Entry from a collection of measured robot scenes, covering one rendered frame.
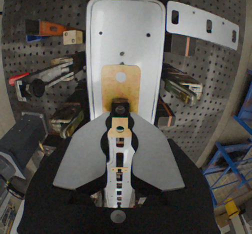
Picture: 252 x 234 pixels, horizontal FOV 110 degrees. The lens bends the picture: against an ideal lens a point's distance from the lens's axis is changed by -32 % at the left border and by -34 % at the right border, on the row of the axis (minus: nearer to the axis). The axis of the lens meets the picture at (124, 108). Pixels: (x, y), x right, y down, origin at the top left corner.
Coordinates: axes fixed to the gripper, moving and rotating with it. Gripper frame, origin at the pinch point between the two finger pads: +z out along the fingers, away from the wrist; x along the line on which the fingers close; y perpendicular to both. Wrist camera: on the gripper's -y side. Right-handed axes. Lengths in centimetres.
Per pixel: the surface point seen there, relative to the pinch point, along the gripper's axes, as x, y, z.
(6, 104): -184, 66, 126
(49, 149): -22.1, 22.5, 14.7
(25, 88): -15.5, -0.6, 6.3
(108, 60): -3.6, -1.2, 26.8
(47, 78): -15.0, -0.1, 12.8
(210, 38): 27.3, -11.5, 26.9
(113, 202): -5, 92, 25
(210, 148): 163, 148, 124
